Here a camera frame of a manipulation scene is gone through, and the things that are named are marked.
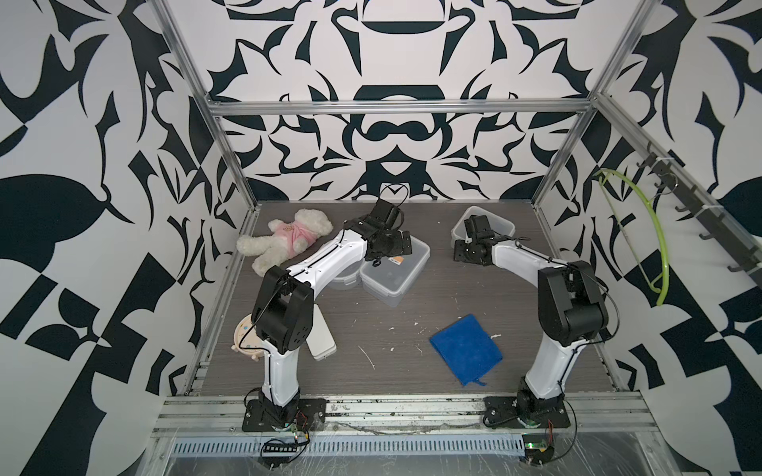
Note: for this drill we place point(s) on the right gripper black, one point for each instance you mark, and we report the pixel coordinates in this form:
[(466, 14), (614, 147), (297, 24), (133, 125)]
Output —
[(458, 251)]

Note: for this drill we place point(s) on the aluminium frame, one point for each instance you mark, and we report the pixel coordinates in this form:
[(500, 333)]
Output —
[(525, 100)]

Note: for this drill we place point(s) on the blue cleaning cloth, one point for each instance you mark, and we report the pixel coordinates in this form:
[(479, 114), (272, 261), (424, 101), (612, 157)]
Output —
[(467, 349)]

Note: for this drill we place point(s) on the white teddy bear pink shirt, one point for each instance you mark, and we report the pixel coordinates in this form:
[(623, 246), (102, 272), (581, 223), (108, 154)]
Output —
[(286, 240)]

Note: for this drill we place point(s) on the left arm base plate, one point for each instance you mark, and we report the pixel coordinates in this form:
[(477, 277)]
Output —
[(302, 414)]

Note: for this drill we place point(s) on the pink round alarm clock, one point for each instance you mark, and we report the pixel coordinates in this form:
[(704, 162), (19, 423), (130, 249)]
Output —
[(245, 340)]

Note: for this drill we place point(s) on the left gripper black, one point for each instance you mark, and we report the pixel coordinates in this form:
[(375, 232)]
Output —
[(397, 245)]

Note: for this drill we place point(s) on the green clothes hanger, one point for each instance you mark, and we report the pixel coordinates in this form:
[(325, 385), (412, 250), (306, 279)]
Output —
[(637, 220)]

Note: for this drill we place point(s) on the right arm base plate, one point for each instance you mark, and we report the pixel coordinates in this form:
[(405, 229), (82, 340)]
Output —
[(526, 411)]

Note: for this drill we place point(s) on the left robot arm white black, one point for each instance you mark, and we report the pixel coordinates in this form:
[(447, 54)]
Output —
[(283, 316)]

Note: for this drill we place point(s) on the white rectangular box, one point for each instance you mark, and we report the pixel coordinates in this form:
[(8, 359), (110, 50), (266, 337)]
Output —
[(320, 341)]

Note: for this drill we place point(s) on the clear rectangular lunch box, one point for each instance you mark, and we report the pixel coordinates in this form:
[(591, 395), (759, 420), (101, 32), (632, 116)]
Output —
[(391, 280), (501, 225)]

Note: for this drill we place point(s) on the round clear container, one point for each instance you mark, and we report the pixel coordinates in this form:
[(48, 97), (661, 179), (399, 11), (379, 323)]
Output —
[(348, 279)]

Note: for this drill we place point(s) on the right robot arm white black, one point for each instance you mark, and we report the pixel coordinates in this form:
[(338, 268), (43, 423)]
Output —
[(571, 308)]

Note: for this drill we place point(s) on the black wall hook rack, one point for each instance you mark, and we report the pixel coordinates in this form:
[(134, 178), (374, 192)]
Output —
[(697, 203)]

